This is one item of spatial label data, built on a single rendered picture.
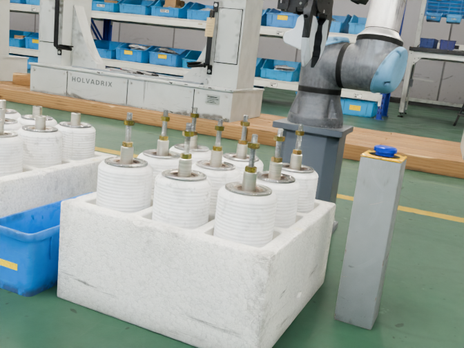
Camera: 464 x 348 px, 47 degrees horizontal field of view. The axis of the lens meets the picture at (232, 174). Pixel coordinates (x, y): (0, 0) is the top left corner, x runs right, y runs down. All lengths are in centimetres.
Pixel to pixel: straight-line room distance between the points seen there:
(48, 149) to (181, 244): 48
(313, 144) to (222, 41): 182
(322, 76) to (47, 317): 88
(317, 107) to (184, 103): 184
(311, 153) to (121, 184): 63
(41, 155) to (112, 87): 224
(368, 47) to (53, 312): 93
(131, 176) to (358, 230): 41
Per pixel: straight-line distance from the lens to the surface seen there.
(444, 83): 919
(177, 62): 624
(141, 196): 94
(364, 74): 137
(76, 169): 124
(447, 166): 280
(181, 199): 86
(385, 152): 96
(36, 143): 121
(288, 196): 92
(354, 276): 100
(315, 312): 106
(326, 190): 143
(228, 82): 313
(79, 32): 378
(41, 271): 103
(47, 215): 115
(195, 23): 606
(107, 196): 94
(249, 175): 83
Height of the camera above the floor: 46
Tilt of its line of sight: 12 degrees down
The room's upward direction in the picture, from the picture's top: 6 degrees clockwise
